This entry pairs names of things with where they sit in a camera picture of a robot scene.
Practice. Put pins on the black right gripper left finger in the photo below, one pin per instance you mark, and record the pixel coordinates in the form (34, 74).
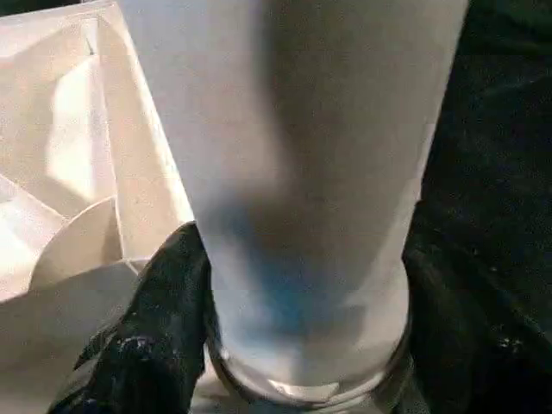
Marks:
(164, 310)

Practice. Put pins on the white plastic table top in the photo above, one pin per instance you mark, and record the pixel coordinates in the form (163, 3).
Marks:
(64, 129)

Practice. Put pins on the white plastic table leg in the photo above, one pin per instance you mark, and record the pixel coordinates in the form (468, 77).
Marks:
(302, 151)

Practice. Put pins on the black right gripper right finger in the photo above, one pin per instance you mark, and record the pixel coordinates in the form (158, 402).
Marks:
(474, 353)

